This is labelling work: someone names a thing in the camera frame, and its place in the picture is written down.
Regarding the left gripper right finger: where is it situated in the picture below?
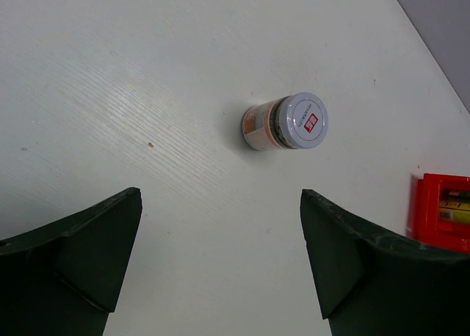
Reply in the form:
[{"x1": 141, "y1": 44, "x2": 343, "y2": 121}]
[{"x1": 300, "y1": 189, "x2": 469, "y2": 335}]

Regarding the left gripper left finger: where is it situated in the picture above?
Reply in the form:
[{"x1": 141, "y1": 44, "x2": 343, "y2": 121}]
[{"x1": 1, "y1": 188, "x2": 142, "y2": 335}]

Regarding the brown cap yellow label bottle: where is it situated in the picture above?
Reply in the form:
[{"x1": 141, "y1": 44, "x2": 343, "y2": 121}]
[{"x1": 438, "y1": 190, "x2": 470, "y2": 224}]

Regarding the red plastic divided tray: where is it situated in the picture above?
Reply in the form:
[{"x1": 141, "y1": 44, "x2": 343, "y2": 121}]
[{"x1": 406, "y1": 173, "x2": 469, "y2": 253}]

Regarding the white lid spice jar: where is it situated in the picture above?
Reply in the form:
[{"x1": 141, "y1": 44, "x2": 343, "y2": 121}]
[{"x1": 242, "y1": 92, "x2": 328, "y2": 151}]

